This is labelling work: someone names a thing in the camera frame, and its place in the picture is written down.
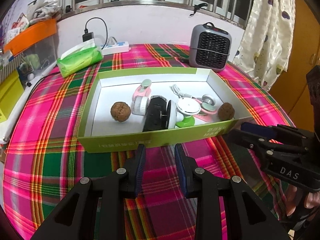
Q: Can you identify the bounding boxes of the colourful paper packets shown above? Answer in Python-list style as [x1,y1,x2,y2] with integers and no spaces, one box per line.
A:
[4,14,29,45]

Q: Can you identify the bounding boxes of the black hook strap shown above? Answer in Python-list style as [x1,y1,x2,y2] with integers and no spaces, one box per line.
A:
[189,2,207,17]

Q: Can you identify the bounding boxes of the plaid tablecloth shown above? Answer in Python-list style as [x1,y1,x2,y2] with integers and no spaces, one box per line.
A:
[2,44,293,240]

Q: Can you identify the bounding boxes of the white disc green base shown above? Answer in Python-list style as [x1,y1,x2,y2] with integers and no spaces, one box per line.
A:
[175,97,202,128]

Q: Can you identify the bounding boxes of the striped box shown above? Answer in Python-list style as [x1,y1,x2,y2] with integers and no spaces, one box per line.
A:
[0,50,24,83]

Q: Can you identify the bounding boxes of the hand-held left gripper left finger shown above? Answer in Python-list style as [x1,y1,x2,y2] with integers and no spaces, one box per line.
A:
[31,144,147,240]

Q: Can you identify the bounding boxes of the brown walnut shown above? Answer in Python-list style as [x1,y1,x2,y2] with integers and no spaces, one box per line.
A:
[111,102,132,123]
[217,102,235,120]

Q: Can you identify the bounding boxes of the white power strip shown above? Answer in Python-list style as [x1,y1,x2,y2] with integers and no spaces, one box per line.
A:
[101,37,130,55]

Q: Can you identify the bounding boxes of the cream patterned curtain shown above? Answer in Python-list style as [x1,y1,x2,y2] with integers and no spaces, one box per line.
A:
[231,0,297,90]

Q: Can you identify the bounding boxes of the black charger with cable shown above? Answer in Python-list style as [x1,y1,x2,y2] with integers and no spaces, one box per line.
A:
[82,17,108,48]

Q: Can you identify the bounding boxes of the wooden wardrobe door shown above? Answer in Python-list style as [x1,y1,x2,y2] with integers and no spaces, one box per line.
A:
[271,0,320,130]

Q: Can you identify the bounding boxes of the metal window grille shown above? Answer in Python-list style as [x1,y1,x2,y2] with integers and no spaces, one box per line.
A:
[47,0,255,29]

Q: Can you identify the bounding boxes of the green and white cardboard box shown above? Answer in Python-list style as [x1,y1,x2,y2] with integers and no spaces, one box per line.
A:
[77,67,252,153]

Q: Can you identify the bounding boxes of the white charging cable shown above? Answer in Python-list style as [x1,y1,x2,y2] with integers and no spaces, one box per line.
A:
[169,84,200,100]

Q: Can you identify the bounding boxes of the thin black cable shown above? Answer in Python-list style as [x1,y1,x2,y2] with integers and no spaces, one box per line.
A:
[26,74,60,87]

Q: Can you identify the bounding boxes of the pink device with grey cap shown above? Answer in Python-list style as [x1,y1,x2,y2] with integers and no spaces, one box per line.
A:
[132,79,152,103]

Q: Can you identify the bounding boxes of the person's right hand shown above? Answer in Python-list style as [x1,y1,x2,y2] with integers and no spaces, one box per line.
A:
[287,185,320,220]

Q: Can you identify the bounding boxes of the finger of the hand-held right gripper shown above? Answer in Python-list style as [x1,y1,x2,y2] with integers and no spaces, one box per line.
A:
[240,122,300,143]
[225,129,305,165]

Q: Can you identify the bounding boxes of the green tissue pack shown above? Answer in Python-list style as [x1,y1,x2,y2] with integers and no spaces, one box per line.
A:
[57,39,104,78]

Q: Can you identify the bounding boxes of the clear storage bin orange lid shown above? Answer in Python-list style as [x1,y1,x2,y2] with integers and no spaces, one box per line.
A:
[4,18,58,65]

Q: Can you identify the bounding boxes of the grey small heater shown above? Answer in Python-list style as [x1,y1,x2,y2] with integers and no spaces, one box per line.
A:
[189,22,232,72]

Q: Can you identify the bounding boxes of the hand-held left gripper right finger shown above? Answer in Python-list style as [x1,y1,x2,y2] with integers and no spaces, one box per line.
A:
[174,144,288,240]

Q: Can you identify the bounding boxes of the yellow-green box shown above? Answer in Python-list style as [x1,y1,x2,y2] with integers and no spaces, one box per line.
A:
[0,70,27,120]

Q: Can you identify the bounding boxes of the grey white cloth bundle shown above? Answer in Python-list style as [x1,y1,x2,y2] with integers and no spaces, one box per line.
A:
[27,0,62,22]

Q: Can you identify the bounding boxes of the pink clip green pad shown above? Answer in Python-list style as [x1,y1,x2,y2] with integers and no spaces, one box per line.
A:
[194,102,218,123]

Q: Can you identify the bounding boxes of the white clip grey pad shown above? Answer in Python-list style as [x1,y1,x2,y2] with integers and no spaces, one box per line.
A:
[200,94,216,105]

